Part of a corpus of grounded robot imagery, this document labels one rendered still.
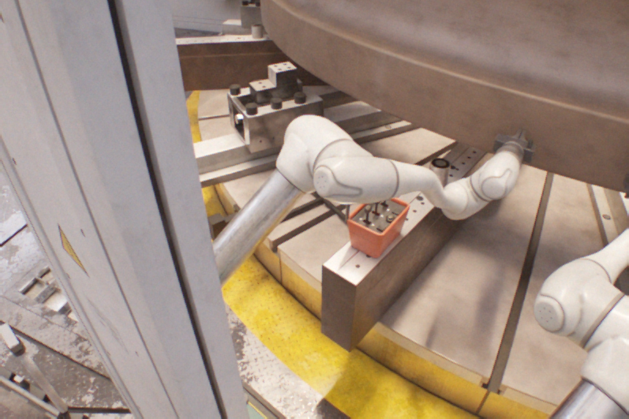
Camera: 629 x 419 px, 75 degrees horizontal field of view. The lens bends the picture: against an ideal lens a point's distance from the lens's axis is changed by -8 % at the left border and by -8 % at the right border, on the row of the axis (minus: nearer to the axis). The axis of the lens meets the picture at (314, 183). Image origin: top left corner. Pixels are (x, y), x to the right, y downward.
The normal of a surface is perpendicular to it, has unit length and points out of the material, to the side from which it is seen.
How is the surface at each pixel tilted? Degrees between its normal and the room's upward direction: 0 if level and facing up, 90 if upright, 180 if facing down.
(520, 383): 0
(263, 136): 90
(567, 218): 0
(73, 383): 0
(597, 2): 90
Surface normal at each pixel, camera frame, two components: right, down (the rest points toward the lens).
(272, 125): 0.45, 0.53
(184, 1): -0.37, 0.55
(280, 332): 0.00, -0.81
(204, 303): 0.76, 0.39
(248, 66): 0.08, 0.59
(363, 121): 0.43, 0.25
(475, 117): -0.62, 0.47
